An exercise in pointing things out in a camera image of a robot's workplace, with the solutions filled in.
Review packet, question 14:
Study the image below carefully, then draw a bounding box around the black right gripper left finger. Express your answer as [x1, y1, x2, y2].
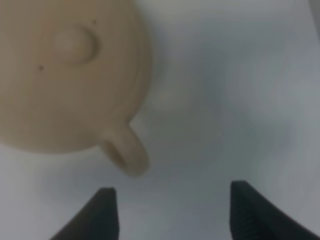
[52, 188, 120, 240]

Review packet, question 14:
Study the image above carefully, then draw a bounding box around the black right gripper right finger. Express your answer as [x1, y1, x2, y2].
[229, 180, 320, 240]

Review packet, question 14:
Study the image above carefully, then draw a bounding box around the beige ceramic teapot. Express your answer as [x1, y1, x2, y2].
[0, 0, 152, 177]

